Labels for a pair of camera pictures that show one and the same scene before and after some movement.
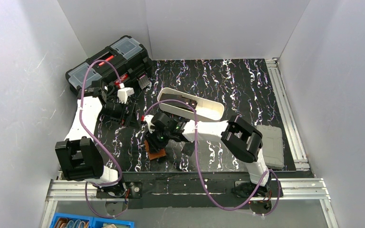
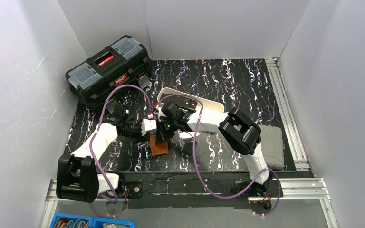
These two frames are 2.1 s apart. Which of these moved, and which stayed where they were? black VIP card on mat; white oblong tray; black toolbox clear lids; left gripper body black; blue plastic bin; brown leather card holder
Moved: left gripper body black; brown leather card holder
Stayed: blue plastic bin; black toolbox clear lids; black VIP card on mat; white oblong tray
